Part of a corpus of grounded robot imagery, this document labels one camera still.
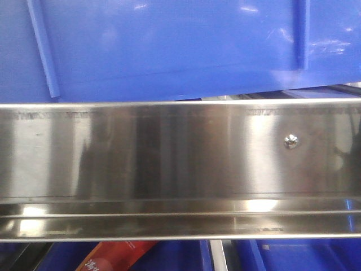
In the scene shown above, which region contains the lower metal divider rail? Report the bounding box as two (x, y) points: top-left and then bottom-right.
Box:
(209, 240), (228, 271)

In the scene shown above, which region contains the red printed package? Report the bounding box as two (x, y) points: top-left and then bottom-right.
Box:
(76, 241), (158, 271)

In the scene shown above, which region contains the lower left blue bin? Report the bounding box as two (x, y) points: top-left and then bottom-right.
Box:
(1, 240), (213, 270)

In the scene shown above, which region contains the silver screw on rail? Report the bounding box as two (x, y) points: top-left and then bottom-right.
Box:
(284, 134), (299, 149)

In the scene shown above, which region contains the lower right blue bin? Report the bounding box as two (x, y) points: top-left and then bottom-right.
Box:
(234, 238), (360, 270)

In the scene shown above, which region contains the stainless steel rack rail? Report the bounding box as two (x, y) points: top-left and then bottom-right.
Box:
(1, 98), (360, 242)

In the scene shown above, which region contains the large blue plastic bin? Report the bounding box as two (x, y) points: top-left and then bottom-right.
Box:
(1, 1), (360, 103)

